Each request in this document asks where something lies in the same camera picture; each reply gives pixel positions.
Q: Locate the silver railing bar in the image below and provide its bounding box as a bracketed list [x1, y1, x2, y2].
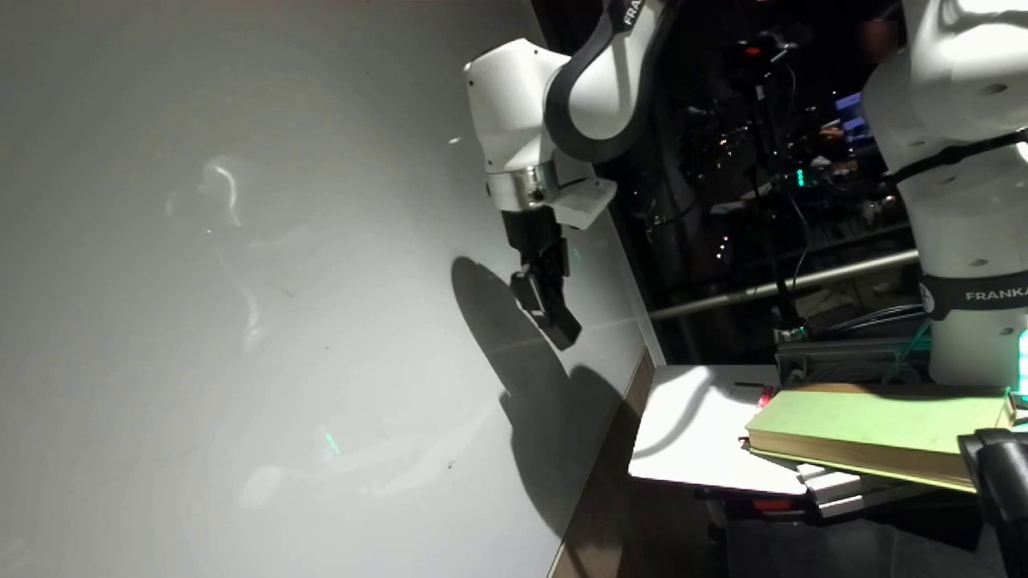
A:
[650, 248, 925, 324]

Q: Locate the black cylindrical device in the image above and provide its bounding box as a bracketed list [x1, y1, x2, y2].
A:
[954, 425, 1028, 578]

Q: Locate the large white board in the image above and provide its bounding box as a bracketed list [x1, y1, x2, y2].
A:
[0, 0, 665, 578]

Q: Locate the black base box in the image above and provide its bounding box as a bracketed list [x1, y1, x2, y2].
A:
[774, 319, 938, 391]

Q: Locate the black camera tripod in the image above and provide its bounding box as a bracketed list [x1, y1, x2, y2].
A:
[733, 27, 823, 335]

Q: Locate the black whiteboard duster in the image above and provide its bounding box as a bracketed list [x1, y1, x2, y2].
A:
[506, 271, 588, 353]

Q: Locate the small white table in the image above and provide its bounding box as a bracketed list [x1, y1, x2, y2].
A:
[627, 360, 817, 497]

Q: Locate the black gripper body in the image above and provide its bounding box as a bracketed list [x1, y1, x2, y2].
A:
[499, 204, 573, 276]

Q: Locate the green flat book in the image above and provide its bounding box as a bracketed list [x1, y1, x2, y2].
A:
[744, 384, 1018, 497]

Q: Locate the silver metal clamp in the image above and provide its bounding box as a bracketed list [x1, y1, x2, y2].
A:
[795, 458, 873, 522]

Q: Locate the person in background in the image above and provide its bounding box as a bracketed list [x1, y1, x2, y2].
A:
[852, 2, 912, 70]

